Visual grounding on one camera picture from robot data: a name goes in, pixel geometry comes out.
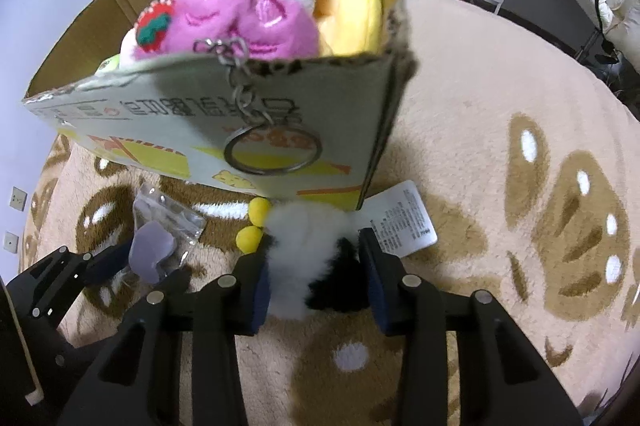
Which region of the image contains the black and white plush toy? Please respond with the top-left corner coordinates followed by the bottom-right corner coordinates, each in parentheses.
top-left (235, 180), bottom-right (438, 319)

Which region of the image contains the printed cardboard box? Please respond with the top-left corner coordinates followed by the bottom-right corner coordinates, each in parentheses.
top-left (21, 0), bottom-right (420, 212)

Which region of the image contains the clear pouch with purple item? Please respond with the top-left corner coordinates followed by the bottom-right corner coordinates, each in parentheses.
top-left (129, 183), bottom-right (207, 284)

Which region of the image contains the yellow plush dog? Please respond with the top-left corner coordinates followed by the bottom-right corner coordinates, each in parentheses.
top-left (312, 0), bottom-right (386, 57)

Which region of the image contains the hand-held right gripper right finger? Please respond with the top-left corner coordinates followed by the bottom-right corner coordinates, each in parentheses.
top-left (357, 227), bottom-right (583, 426)

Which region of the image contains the pink plush bear keychain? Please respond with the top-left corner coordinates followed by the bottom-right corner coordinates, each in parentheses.
top-left (120, 0), bottom-right (331, 177)

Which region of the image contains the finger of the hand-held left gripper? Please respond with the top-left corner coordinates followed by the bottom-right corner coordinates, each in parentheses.
top-left (161, 266), bottom-right (194, 296)
top-left (15, 243), bottom-right (133, 327)

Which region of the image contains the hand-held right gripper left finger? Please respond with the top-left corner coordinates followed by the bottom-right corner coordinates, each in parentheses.
top-left (57, 251), bottom-right (273, 426)

